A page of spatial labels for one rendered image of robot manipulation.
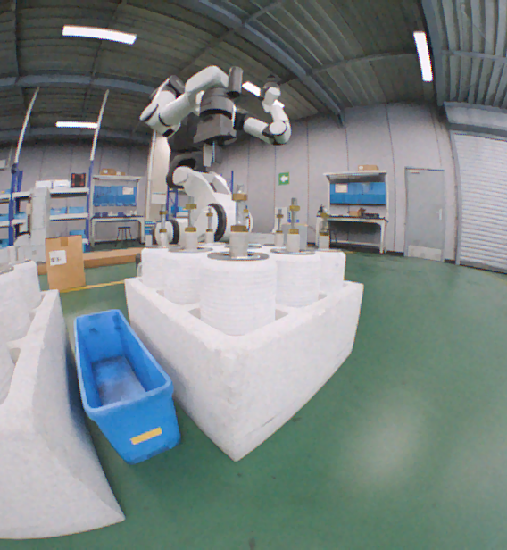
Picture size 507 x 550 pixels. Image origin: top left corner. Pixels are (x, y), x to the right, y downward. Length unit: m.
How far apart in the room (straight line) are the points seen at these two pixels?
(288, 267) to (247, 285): 0.10
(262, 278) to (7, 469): 0.30
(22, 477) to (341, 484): 0.32
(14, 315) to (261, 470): 0.36
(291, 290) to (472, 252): 5.21
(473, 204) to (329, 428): 5.36
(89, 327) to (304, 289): 0.44
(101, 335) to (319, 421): 0.46
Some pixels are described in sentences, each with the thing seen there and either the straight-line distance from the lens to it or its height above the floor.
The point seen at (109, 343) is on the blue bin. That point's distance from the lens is 0.53.
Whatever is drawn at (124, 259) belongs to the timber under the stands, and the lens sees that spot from 2.23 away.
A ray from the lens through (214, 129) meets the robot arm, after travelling 0.54.
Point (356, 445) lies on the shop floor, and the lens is 0.36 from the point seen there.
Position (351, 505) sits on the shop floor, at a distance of 0.31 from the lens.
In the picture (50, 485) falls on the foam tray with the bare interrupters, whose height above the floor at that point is 0.11.
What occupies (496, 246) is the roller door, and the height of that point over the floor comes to 0.54.
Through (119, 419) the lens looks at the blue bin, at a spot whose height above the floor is 0.10.
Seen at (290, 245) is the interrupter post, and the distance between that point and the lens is 0.34.
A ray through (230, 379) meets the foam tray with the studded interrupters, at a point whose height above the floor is 0.16.
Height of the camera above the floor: 0.28
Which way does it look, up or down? 11 degrees down
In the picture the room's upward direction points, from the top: 1 degrees clockwise
